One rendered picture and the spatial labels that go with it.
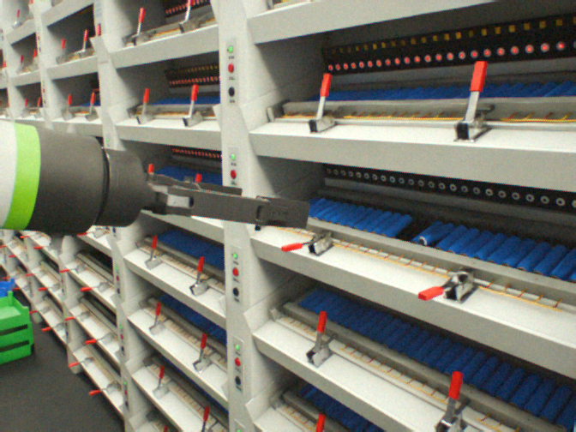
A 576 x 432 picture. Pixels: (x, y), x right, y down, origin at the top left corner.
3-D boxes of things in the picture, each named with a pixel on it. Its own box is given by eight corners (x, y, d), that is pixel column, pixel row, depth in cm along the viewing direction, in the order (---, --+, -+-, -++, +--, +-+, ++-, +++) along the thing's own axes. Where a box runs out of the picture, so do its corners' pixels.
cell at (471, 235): (481, 239, 74) (457, 261, 71) (470, 237, 76) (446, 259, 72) (480, 228, 74) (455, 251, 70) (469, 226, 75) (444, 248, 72)
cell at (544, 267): (569, 258, 65) (545, 285, 62) (555, 255, 66) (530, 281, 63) (568, 246, 64) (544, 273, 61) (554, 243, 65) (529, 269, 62)
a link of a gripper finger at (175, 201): (151, 180, 51) (133, 180, 46) (201, 189, 51) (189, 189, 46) (147, 204, 52) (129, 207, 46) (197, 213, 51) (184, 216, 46)
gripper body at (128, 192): (74, 217, 52) (158, 224, 57) (102, 232, 45) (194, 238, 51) (83, 144, 51) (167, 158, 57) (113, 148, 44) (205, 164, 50)
